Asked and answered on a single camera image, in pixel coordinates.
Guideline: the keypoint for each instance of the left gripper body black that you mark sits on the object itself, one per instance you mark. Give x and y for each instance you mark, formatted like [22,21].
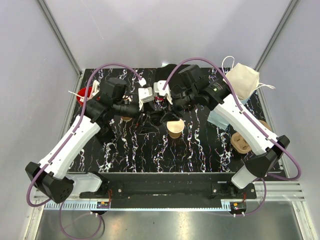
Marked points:
[139,122]

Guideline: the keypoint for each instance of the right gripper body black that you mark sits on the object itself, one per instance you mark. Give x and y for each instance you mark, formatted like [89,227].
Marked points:
[179,104]

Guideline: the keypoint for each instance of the stack of paper cups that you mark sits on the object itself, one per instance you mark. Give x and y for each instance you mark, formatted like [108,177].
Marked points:
[126,119]

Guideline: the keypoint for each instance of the single paper cup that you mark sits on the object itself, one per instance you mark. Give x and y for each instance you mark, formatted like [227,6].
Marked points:
[175,128]

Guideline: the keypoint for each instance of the blue white paper bag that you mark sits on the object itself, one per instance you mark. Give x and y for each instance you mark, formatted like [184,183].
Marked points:
[244,79]

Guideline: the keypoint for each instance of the single black cup lid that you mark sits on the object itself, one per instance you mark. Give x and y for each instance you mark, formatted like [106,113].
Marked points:
[157,118]

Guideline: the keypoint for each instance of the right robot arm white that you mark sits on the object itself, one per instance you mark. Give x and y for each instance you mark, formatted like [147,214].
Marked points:
[217,96]

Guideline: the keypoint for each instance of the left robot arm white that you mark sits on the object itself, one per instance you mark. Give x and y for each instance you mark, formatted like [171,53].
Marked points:
[100,103]

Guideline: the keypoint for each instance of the black folded cloth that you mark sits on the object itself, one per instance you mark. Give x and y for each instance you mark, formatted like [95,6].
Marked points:
[176,81]

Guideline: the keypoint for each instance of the stack of black lids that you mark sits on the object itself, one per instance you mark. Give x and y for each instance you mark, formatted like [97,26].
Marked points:
[105,135]

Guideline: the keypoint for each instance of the red cup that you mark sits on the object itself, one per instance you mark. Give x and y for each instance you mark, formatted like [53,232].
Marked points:
[82,92]

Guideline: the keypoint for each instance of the brown cup carrier on table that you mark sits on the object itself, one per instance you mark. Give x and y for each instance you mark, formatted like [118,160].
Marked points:
[249,138]

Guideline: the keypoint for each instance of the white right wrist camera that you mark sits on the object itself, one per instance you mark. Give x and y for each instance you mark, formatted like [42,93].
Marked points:
[162,90]

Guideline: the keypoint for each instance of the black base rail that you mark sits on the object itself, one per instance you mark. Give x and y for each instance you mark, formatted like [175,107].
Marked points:
[165,191]

